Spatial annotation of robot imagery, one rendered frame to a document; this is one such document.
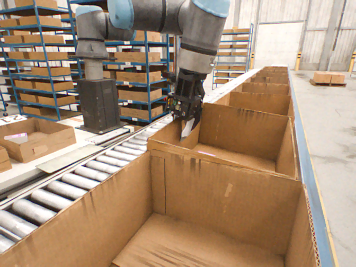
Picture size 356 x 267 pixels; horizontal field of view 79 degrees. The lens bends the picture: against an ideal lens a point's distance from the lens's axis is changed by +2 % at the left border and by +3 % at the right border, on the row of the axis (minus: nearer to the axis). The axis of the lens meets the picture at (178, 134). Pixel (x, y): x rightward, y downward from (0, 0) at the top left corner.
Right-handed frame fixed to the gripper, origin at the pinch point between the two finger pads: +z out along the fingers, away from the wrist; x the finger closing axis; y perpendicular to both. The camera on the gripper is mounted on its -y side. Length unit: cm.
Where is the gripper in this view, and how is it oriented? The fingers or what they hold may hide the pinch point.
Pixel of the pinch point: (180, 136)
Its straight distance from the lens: 64.2
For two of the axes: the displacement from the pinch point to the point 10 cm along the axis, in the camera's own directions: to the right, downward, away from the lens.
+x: 8.8, 3.6, -3.0
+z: -2.1, 8.7, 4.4
